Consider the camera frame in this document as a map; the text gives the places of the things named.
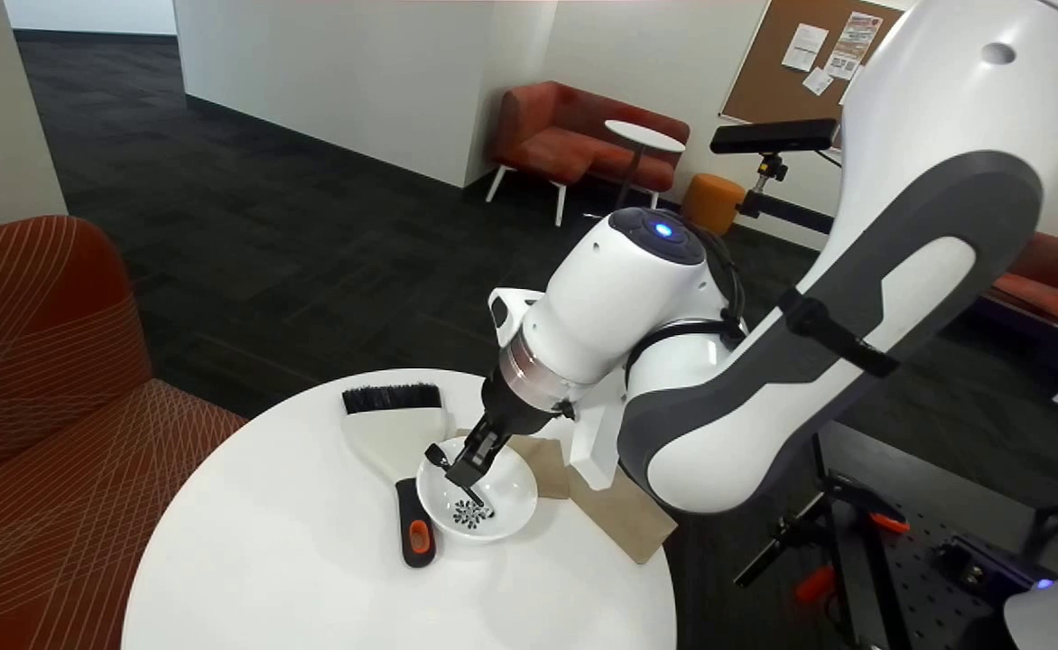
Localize small white paper note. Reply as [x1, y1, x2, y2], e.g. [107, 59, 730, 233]
[799, 65, 840, 102]

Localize orange ottoman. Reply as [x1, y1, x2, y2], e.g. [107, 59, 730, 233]
[682, 171, 751, 238]

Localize white paper sheet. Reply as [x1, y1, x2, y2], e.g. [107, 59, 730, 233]
[781, 19, 834, 76]
[831, 8, 889, 72]

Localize red upholstered bench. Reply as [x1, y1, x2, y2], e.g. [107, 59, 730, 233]
[987, 230, 1058, 374]

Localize cork pin board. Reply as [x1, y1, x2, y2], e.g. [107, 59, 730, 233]
[721, 0, 905, 126]

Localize black camera stand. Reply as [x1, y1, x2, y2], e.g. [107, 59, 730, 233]
[738, 149, 846, 238]

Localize small brown cardboard piece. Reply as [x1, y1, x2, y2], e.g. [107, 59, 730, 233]
[509, 428, 581, 502]

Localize white bowl snowflake print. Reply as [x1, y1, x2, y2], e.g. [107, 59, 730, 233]
[415, 433, 540, 550]

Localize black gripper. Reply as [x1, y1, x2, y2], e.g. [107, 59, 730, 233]
[421, 374, 557, 510]

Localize small round white side table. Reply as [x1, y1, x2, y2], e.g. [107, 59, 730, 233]
[599, 114, 688, 209]

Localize red sofa white legs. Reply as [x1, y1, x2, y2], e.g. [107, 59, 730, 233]
[482, 79, 694, 230]

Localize black clamp orange handle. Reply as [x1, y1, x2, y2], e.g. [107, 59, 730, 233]
[733, 526, 846, 615]
[812, 478, 916, 550]

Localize black cable strap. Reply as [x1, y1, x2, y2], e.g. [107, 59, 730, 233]
[775, 285, 901, 379]

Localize large brown cardboard piece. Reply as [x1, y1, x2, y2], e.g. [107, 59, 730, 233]
[558, 468, 682, 569]

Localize orange striped armchair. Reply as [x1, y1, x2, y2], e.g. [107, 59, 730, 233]
[0, 213, 249, 650]

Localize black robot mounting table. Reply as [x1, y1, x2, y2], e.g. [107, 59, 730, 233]
[775, 414, 1058, 650]

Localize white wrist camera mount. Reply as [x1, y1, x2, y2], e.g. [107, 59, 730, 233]
[482, 282, 545, 355]

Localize black stereo camera bar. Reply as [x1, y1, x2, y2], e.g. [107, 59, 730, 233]
[709, 114, 846, 159]

